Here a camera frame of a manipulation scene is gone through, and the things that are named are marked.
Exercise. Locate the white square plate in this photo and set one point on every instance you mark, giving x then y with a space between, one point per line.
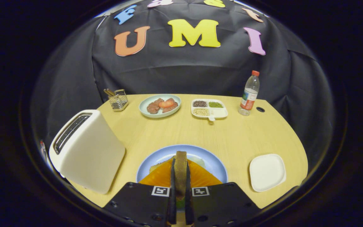
267 172

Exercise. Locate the red tomato slice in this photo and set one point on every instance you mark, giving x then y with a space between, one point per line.
165 103

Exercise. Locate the black backdrop cloth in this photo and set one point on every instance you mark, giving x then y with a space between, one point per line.
181 72

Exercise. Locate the white divided seasoning tray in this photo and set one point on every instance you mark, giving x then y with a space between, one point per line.
219 113

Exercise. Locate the brown meat patty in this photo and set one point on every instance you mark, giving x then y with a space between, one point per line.
171 108
153 107

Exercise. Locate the blue round plate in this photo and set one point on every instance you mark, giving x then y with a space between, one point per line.
213 164

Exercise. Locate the square toast slice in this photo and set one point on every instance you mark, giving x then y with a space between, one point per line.
158 165

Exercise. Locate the beige seed pile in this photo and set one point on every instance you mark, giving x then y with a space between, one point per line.
201 112

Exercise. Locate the green bean pile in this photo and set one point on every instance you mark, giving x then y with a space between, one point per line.
216 104

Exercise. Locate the white toaster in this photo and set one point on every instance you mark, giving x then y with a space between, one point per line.
90 157

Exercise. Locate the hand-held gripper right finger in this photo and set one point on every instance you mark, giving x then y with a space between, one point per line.
188 201

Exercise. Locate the wooden utensil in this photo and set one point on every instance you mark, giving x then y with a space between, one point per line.
109 92

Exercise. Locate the black peppercorn pile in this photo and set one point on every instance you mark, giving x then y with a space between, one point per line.
199 103

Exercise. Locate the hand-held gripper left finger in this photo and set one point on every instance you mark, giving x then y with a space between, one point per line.
172 195

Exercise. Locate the pale green round plate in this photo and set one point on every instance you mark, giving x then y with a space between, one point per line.
143 110

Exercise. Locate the brown toasted bread slice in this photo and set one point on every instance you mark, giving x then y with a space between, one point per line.
180 173

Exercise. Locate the clear plastic bottle red cap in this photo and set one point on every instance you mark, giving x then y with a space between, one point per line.
250 94

